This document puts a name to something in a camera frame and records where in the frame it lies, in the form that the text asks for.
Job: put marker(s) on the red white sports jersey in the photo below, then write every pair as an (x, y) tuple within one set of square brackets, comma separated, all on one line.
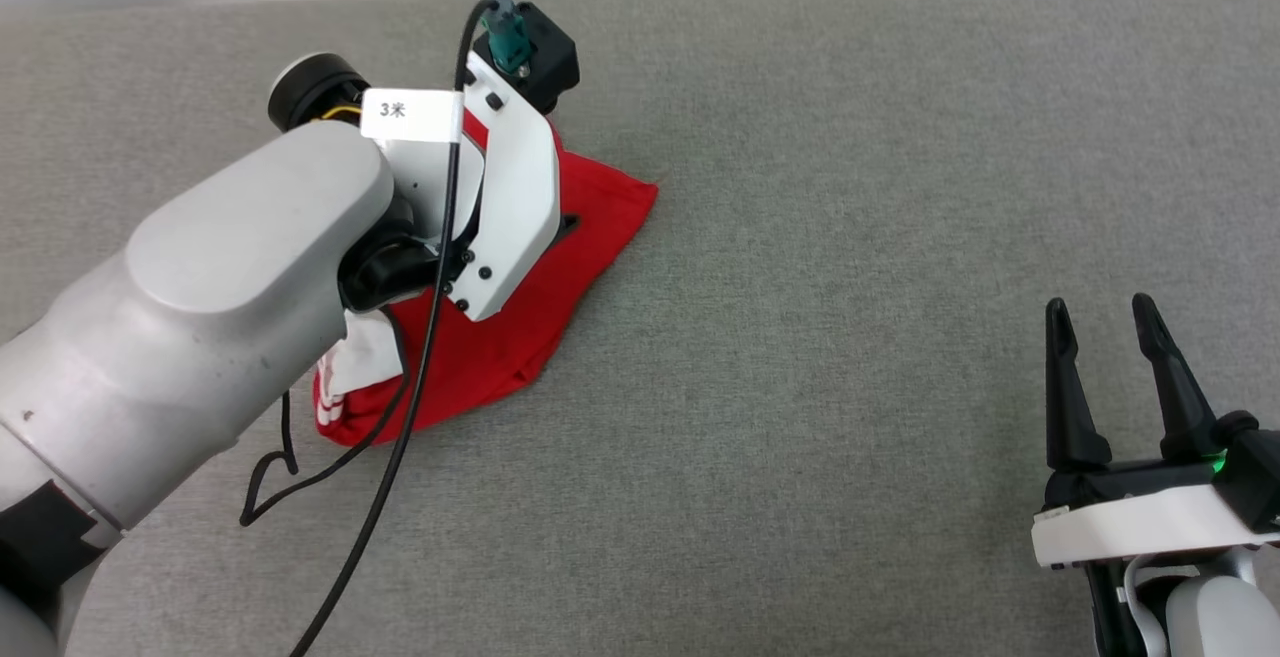
[(560, 277)]

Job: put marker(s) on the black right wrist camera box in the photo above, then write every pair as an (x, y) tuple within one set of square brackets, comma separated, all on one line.
[(1255, 477)]

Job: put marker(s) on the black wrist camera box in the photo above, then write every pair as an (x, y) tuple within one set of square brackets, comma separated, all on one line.
[(1255, 477), (548, 62)]

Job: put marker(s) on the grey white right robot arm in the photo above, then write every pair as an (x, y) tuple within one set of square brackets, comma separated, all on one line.
[(1215, 617)]

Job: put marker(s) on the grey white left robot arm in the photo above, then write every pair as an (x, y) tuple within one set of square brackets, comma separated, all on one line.
[(200, 287)]

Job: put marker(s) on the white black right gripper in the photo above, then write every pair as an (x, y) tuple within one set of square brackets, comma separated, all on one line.
[(1130, 522)]

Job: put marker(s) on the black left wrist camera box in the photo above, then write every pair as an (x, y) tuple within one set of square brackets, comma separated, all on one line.
[(548, 62)]

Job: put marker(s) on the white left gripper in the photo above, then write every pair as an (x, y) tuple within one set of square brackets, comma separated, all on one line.
[(520, 197)]

